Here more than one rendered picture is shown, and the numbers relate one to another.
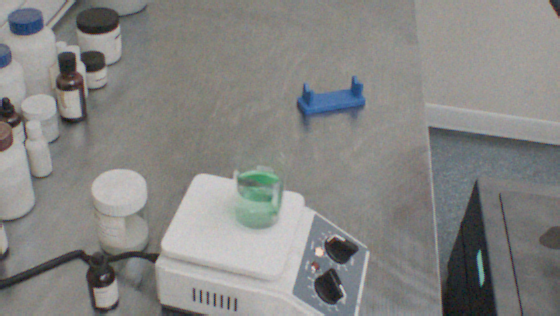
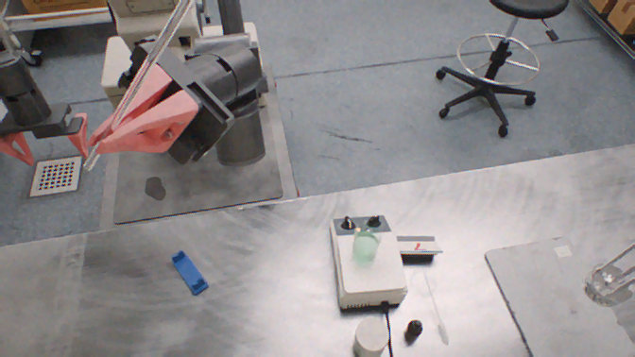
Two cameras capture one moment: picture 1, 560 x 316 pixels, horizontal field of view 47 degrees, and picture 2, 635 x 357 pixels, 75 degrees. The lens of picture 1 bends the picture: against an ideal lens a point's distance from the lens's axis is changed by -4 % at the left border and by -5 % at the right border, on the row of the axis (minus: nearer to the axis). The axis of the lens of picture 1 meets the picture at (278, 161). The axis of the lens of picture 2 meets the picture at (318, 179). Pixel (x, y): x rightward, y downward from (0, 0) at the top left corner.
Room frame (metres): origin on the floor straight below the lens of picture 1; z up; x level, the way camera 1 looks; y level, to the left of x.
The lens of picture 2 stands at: (0.68, 0.34, 1.58)
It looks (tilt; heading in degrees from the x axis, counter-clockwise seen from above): 54 degrees down; 254
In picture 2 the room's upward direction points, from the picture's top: 1 degrees clockwise
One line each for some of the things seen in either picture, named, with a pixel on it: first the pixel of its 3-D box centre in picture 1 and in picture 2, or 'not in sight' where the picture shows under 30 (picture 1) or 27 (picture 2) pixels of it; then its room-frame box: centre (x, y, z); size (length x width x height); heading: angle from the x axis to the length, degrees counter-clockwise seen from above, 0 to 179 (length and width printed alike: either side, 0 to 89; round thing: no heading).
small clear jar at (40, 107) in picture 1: (40, 119); not in sight; (0.70, 0.32, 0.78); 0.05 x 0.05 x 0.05
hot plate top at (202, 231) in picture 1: (235, 223); (370, 262); (0.49, 0.04, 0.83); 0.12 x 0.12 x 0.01; 80
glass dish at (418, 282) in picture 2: not in sight; (423, 280); (0.37, 0.08, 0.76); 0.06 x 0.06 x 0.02
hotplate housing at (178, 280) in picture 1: (258, 259); (366, 259); (0.48, 0.01, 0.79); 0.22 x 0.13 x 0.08; 80
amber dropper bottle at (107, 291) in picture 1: (100, 277); (414, 328); (0.44, 0.17, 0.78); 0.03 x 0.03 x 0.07
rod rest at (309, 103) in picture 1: (332, 93); (188, 270); (0.84, -0.07, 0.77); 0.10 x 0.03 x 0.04; 116
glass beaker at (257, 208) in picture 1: (259, 191); (367, 243); (0.49, 0.02, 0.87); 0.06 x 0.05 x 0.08; 19
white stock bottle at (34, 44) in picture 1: (31, 56); not in sight; (0.80, 0.36, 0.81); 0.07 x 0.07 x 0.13
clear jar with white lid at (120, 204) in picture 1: (121, 213); (369, 339); (0.53, 0.17, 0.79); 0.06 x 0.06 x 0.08
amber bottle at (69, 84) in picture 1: (70, 86); not in sight; (0.76, 0.29, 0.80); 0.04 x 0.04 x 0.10
